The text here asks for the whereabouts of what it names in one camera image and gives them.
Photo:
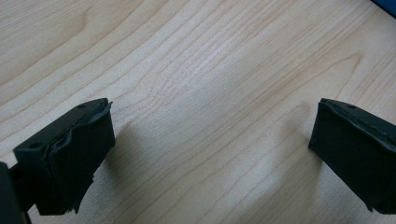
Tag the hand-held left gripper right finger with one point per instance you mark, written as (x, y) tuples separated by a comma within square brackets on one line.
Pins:
[(358, 155)]

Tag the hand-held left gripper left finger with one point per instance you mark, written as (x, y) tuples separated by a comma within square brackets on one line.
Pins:
[(71, 155)]

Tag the blue book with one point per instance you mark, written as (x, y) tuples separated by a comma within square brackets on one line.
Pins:
[(387, 5)]

